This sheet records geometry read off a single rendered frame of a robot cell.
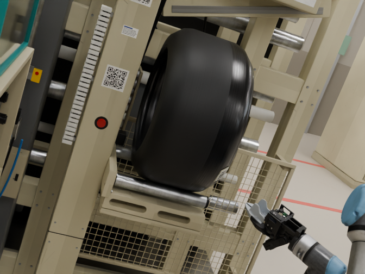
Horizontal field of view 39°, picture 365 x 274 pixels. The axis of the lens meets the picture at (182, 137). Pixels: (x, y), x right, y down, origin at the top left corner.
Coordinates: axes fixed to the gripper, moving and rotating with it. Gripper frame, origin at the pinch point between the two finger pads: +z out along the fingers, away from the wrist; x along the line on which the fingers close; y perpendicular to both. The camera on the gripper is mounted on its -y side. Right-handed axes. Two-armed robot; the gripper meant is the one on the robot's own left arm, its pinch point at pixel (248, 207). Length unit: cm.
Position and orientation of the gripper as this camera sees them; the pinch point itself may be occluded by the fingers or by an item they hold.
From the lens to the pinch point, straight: 170.2
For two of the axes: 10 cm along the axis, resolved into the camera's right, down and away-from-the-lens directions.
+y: 1.9, -7.9, -5.8
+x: -7.2, 2.9, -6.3
